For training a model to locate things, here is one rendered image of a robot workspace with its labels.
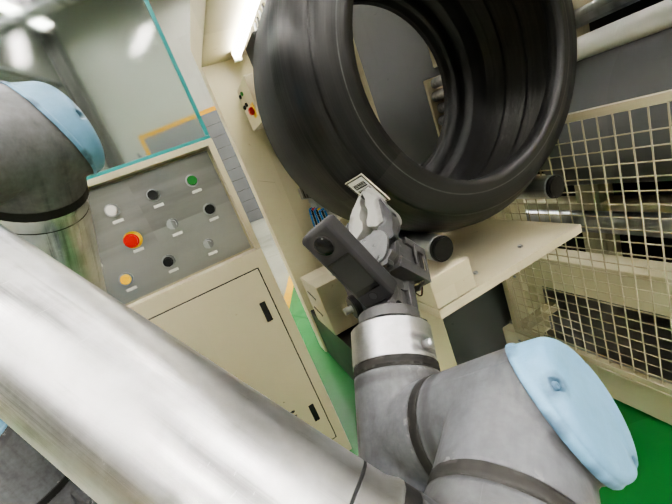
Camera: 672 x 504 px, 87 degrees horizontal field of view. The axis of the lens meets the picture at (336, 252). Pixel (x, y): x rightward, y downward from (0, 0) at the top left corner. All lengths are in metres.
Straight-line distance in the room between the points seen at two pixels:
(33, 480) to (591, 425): 0.88
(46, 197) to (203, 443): 0.40
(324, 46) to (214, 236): 0.82
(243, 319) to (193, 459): 1.05
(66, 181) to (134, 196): 0.70
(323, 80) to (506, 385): 0.41
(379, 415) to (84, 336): 0.23
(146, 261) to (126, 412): 1.04
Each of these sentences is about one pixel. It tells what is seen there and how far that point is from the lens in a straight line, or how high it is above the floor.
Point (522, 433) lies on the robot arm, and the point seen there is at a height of 0.93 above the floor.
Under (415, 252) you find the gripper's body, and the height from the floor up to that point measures 0.96.
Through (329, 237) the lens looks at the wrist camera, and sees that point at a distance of 0.38.
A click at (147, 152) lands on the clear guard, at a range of 1.21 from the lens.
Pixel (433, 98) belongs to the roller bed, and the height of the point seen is 1.14.
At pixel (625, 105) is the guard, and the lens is 0.91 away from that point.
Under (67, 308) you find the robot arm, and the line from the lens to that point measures 0.26.
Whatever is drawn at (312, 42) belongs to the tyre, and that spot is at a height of 1.25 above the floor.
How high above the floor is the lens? 1.12
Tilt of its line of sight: 16 degrees down
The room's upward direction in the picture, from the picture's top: 21 degrees counter-clockwise
